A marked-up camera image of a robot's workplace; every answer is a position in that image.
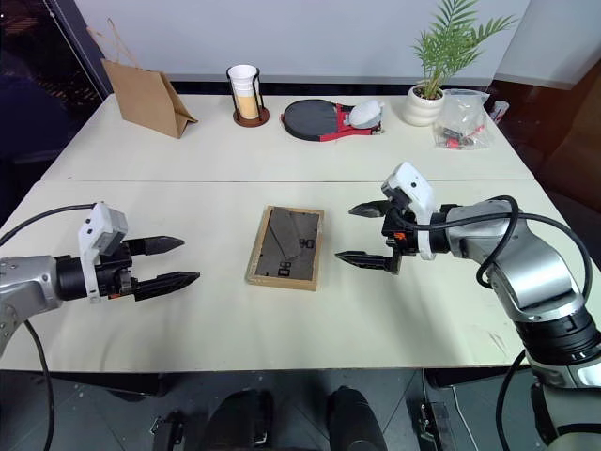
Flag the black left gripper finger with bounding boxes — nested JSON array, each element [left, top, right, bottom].
[[124, 235, 186, 257], [134, 271, 202, 303]]

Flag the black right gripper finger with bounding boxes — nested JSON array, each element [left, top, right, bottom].
[[347, 198, 392, 220], [333, 251, 392, 273]]

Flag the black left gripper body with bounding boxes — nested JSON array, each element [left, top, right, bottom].
[[92, 241, 142, 302]]

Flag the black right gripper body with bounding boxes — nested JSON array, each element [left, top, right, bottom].
[[380, 198, 420, 274]]

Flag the white grey rounded object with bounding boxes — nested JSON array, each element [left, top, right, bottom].
[[348, 100, 387, 131]]

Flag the black round paddle red case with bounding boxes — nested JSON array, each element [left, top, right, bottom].
[[280, 98, 387, 143]]

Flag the white ribbed plant pot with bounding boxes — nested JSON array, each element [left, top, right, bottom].
[[405, 84, 446, 127]]

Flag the clear plastic bag of parts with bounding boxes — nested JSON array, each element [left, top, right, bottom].
[[432, 87, 492, 152]]

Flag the brown paper bag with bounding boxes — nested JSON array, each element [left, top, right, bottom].
[[85, 18, 200, 141]]

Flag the black table foot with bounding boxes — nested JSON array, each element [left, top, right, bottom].
[[148, 410, 187, 451], [410, 397, 453, 451]]

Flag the paper cups in black holder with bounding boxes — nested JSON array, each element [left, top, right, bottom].
[[226, 65, 271, 129]]

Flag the dark rounded shape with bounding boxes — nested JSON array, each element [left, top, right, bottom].
[[203, 388, 276, 451], [325, 385, 387, 451]]

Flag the white paper cup stack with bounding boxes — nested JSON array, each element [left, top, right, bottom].
[[227, 64, 261, 119]]

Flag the green palm plant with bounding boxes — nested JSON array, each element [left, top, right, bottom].
[[412, 0, 518, 101]]

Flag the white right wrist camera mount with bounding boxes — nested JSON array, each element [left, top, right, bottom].
[[380, 162, 441, 261]]

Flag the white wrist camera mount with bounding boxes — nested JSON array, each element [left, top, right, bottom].
[[380, 162, 441, 261], [77, 201, 130, 305]]

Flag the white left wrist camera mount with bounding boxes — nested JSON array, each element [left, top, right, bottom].
[[77, 201, 130, 305]]

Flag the wooden framed dark tray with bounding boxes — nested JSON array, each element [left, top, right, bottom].
[[243, 204, 326, 293]]

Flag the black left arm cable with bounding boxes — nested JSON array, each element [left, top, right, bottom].
[[0, 202, 100, 451]]

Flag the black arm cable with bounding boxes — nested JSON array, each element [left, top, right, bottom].
[[396, 194, 595, 451], [0, 202, 100, 451]]

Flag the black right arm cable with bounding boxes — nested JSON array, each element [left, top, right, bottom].
[[396, 194, 595, 451]]

